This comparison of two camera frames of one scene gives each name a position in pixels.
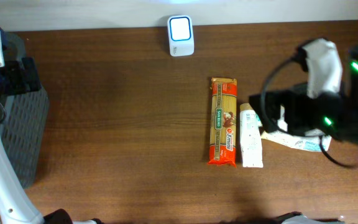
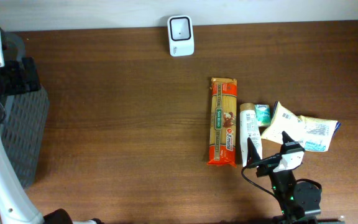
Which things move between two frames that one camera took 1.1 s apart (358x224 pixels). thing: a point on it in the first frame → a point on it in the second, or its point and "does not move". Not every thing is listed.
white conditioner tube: x=251 y=126 does not move
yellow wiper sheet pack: x=309 y=140 does not move
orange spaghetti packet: x=224 y=111 does not move
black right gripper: x=272 y=111 → x=269 y=163
